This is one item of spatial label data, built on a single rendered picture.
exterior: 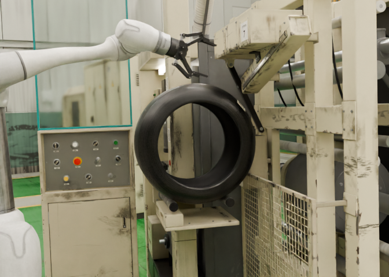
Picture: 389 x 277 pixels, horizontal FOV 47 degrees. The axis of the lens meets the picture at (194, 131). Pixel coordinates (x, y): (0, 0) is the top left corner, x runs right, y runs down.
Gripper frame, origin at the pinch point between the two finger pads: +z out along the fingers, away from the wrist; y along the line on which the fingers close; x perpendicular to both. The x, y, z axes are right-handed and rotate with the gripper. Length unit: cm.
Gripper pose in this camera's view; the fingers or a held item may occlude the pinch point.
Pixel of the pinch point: (208, 60)
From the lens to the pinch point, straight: 191.3
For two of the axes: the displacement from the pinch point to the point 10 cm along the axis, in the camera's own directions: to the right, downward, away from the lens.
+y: 2.7, -9.6, -0.5
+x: -4.6, -1.8, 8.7
